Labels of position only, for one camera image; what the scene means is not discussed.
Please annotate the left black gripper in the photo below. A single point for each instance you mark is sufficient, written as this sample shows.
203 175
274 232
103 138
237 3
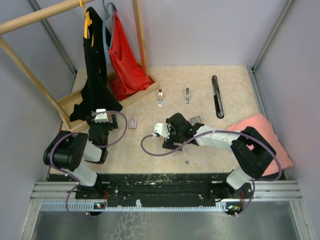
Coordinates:
114 124

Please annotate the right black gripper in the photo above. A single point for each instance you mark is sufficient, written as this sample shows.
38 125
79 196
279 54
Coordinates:
169 143

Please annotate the red staple box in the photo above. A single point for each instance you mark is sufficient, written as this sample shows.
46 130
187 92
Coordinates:
196 119
133 122

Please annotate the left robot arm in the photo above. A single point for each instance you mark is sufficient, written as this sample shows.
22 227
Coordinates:
69 151

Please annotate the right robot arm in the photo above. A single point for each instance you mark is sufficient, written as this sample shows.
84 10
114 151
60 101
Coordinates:
252 152

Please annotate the black hanging garment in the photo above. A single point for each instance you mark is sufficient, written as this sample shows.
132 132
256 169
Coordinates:
95 94

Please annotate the red hanging garment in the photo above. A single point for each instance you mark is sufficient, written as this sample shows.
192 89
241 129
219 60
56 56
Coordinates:
130 78

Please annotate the pink folded towel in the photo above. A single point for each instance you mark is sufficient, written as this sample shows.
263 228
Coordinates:
264 127

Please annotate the yellow clothes hanger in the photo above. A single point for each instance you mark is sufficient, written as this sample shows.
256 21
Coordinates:
87 20

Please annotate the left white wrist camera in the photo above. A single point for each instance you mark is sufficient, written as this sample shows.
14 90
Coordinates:
101 116

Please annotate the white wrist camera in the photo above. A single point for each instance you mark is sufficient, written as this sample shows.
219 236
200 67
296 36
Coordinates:
101 116
162 130

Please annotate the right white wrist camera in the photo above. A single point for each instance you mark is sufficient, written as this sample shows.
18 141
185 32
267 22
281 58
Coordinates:
162 130

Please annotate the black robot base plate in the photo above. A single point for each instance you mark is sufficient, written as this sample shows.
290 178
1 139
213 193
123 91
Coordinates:
163 190

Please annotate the aluminium frame rail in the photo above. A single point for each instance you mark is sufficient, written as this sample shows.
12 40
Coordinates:
60 196

